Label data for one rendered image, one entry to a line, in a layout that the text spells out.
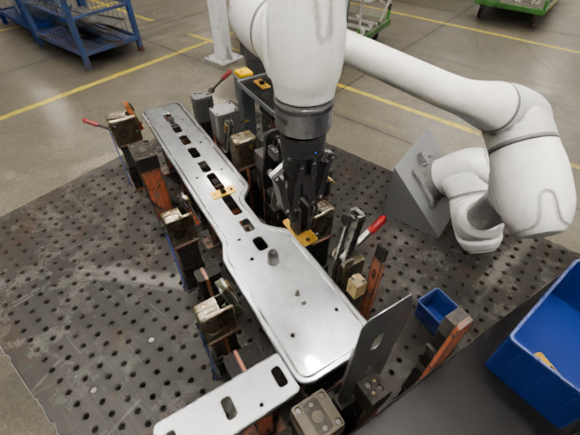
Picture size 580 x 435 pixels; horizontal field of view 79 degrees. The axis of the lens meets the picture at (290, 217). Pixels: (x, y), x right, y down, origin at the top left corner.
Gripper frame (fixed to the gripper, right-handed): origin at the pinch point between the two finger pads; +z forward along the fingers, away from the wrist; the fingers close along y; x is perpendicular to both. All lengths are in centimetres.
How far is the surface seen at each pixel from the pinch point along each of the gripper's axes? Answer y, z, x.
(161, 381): 40, 59, -12
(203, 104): -16, 27, -102
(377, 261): -14.9, 14.1, 9.9
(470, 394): -16.0, 25.9, 39.6
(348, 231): -15.2, 14.4, -1.1
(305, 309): 0.5, 28.9, 4.5
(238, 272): 9.8, 29.0, -14.6
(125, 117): 16, 23, -103
